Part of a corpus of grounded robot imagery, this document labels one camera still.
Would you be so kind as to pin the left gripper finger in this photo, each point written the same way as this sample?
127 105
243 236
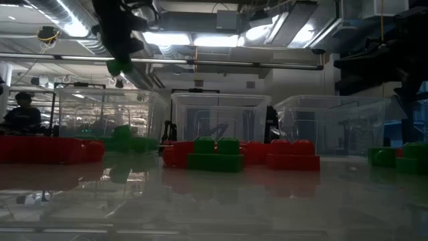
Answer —
127 57
112 57

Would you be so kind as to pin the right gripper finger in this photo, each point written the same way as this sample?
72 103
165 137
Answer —
368 62

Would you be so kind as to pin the red building block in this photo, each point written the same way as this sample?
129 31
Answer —
292 160
40 150
95 152
254 152
177 154
399 153

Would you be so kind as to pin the white ceiling unit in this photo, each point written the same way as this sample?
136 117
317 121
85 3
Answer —
394 8

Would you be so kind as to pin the ceiling light panel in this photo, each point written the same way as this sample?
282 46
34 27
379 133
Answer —
217 41
167 39

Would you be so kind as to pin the clear plastic bin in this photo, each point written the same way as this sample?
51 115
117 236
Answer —
147 114
220 114
334 127

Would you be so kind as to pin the black clamp behind bins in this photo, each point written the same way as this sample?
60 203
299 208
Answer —
170 132

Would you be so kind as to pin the grey ceiling box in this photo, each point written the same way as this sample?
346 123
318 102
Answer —
227 20

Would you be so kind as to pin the horizontal metal pipe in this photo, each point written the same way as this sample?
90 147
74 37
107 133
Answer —
234 63

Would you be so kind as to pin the person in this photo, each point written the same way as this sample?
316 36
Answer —
23 117

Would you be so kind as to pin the ribbed silver air duct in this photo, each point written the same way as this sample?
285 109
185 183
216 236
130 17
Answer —
67 20

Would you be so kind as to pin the silver rectangular ceiling duct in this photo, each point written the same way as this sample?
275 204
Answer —
301 26

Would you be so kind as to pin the black post behind bins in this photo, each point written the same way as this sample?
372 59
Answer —
271 124

